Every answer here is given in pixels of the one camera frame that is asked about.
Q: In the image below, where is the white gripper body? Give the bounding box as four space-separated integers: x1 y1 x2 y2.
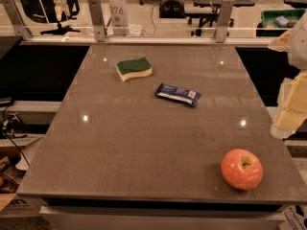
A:
287 12 307 70

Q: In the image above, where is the blue snack bar wrapper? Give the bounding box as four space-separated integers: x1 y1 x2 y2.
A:
155 83 201 107

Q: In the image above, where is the black cable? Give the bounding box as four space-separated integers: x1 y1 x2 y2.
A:
1 105 32 168

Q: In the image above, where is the white numbered pillar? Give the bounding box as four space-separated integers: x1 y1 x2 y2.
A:
108 0 130 35

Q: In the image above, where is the green plastic bin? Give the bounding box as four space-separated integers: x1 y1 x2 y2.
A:
256 9 306 36

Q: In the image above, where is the left metal bracket post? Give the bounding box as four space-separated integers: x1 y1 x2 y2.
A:
0 0 32 40

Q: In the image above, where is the black desk in background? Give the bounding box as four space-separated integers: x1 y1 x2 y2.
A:
188 0 255 36

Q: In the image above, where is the black box with circles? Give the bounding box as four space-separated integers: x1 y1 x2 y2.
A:
159 0 185 18

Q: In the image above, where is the right metal bracket post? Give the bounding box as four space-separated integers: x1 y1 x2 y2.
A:
215 0 235 43

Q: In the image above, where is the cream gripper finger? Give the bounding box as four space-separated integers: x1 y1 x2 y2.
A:
271 73 307 139
268 30 292 52

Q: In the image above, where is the metal bracket post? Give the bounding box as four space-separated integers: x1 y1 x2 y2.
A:
0 0 32 40
215 0 235 43
88 0 106 42

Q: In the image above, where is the middle metal bracket post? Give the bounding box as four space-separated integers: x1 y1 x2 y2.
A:
88 0 106 42

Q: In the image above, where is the green yellow sponge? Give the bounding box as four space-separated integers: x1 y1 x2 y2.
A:
116 57 153 81

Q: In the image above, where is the red apple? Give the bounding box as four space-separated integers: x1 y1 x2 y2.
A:
221 149 263 191

